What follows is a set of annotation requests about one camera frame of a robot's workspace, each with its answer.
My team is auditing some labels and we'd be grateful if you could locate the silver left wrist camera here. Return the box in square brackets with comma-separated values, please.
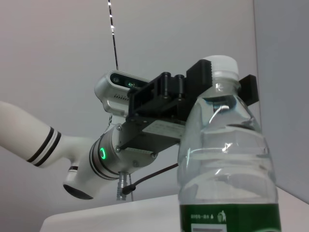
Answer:
[94, 70, 152, 116]

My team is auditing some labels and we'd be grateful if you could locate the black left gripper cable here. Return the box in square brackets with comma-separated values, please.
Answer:
[115, 163, 179, 201]

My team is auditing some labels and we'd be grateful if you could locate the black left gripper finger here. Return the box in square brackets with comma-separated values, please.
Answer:
[239, 74, 260, 107]

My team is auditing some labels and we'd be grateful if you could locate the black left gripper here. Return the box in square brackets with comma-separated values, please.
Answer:
[117, 59, 215, 155]

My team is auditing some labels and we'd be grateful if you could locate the clear green-label water bottle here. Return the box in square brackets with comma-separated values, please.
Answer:
[177, 55, 282, 232]

